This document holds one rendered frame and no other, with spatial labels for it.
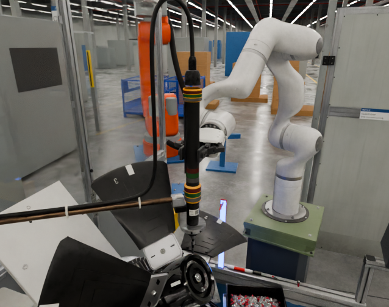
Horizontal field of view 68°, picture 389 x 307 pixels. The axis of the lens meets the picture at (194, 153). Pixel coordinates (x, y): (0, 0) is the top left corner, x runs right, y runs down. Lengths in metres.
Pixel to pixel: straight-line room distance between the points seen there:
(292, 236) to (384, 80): 1.50
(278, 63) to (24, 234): 1.00
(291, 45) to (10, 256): 1.02
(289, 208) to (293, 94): 0.52
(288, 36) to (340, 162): 1.66
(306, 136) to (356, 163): 1.38
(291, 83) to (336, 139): 1.39
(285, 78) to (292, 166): 0.38
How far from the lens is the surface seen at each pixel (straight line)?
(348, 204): 2.75
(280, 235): 1.34
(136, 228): 0.80
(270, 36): 1.02
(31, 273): 0.85
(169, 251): 0.79
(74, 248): 0.58
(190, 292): 0.72
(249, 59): 0.96
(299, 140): 1.26
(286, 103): 1.22
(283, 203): 1.40
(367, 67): 2.45
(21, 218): 0.76
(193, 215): 0.76
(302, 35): 1.11
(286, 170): 1.33
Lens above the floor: 1.75
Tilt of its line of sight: 21 degrees down
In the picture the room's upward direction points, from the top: straight up
